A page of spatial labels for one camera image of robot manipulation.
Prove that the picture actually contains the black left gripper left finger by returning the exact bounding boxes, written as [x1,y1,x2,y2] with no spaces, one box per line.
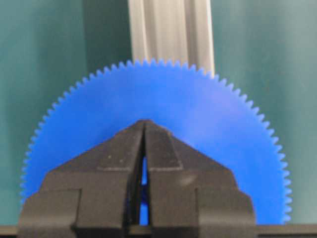
[18,120,145,238]

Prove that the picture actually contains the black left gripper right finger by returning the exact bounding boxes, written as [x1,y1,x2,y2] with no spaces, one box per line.
[144,121,256,238]

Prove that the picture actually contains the large blue plastic gear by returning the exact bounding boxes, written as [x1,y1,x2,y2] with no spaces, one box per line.
[21,61,292,225]

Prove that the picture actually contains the silver aluminium extrusion rail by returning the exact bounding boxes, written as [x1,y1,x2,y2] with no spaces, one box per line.
[128,0,215,73]

